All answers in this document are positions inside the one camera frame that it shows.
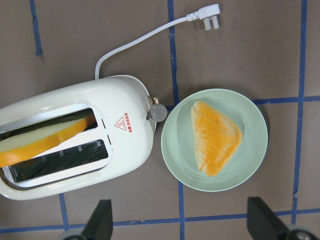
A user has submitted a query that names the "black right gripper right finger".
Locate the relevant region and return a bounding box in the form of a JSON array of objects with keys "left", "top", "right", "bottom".
[{"left": 246, "top": 196, "right": 313, "bottom": 240}]

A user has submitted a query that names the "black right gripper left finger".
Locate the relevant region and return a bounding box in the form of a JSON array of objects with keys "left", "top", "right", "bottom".
[{"left": 59, "top": 199, "right": 114, "bottom": 240}]

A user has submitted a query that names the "white two-slot toaster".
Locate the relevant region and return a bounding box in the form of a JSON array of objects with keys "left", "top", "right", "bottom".
[{"left": 0, "top": 75, "right": 168, "bottom": 200}]

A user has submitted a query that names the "yellow bread slice in toaster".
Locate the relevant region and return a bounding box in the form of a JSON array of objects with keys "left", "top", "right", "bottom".
[{"left": 0, "top": 114, "right": 95, "bottom": 167}]

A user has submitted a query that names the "triangular toasted bread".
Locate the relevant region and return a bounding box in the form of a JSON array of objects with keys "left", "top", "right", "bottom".
[{"left": 190, "top": 100, "right": 243, "bottom": 176}]

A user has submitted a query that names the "light green round plate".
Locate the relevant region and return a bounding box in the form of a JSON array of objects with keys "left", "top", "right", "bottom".
[{"left": 161, "top": 88, "right": 268, "bottom": 192}]

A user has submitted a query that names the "white toaster power cord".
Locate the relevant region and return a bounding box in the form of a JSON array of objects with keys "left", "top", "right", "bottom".
[{"left": 94, "top": 3, "right": 222, "bottom": 80}]

